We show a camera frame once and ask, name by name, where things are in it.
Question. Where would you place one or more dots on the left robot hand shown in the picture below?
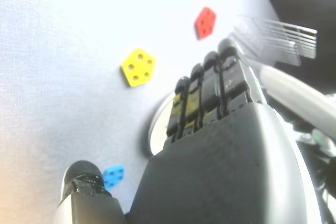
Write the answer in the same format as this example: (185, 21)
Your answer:
(215, 169)

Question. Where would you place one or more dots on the white plate two leaf prints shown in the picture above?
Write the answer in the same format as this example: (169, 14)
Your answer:
(296, 95)

